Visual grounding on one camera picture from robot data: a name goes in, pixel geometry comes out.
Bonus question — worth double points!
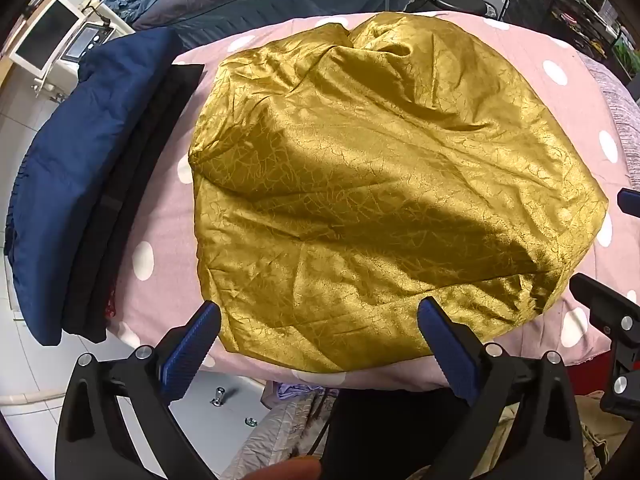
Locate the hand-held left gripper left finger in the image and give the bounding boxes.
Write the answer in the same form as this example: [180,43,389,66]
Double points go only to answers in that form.
[54,301,223,480]

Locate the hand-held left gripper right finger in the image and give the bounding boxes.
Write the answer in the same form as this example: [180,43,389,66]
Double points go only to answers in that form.
[417,296,586,480]

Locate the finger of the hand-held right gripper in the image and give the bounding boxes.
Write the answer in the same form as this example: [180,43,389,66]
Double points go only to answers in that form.
[569,272,640,416]
[617,187,640,217]

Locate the gold satin jacket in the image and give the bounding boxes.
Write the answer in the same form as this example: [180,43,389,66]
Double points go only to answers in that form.
[187,10,609,374]

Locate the person's left hand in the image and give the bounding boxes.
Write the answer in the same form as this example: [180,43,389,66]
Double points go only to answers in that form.
[247,456,322,480]

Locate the grey knit blanket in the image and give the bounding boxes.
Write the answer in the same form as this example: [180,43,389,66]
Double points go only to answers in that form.
[580,52,640,177]

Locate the person's black clothing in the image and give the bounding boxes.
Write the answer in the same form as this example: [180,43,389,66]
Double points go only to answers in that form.
[322,387,476,480]

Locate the beige quilted fabric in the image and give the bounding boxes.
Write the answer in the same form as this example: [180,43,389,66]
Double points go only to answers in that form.
[227,390,341,480]

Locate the person's tan trousers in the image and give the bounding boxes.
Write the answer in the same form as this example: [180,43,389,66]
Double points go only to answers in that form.
[492,392,632,480]

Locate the black folded garment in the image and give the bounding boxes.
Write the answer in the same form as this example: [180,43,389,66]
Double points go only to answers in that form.
[62,63,206,344]

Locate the pink polka-dot bed sheet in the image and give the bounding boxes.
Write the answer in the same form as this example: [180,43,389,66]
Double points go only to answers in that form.
[107,7,640,393]

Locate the navy blue folded garment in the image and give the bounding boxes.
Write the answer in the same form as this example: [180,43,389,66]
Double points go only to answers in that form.
[4,27,183,347]

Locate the white appliance with black panel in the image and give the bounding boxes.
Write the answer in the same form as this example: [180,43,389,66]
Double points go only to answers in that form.
[64,21,127,65]

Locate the white framed monitor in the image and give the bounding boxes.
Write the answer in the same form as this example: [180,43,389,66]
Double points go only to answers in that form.
[10,0,84,74]

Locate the black cable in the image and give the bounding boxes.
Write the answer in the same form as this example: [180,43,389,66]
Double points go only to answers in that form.
[307,392,337,458]

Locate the black wire rack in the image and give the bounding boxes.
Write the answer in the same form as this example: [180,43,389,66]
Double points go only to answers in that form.
[500,0,640,83]

